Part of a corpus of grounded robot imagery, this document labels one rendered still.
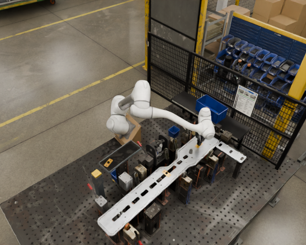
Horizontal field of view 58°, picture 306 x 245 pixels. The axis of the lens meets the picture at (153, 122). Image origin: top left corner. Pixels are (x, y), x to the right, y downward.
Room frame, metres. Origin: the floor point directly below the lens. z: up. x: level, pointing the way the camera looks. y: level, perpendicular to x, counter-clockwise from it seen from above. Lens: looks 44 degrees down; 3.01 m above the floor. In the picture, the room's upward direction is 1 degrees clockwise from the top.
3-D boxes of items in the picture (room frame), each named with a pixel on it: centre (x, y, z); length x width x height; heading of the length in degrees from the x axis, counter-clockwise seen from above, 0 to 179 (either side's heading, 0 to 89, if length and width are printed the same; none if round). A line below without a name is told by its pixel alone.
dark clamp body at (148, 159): (1.57, 0.04, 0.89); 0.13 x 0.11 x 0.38; 47
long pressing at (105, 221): (1.44, -0.12, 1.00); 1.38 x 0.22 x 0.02; 137
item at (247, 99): (2.13, -0.90, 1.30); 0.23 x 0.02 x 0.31; 47
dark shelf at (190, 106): (2.25, -0.60, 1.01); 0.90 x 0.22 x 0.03; 47
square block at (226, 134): (1.91, -0.73, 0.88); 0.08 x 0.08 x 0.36; 47
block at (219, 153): (1.72, -0.64, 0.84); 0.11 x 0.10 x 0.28; 47
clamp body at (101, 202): (1.14, 0.40, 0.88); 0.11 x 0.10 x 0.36; 47
